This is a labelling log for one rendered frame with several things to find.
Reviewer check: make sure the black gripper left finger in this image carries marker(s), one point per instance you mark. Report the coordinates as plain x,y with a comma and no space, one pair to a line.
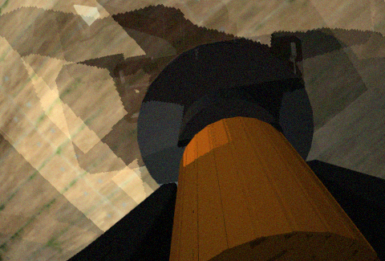
144,234

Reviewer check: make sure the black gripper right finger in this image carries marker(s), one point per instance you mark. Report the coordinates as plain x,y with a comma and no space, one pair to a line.
361,196

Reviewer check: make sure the orange cylinder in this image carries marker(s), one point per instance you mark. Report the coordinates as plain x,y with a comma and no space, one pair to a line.
245,194

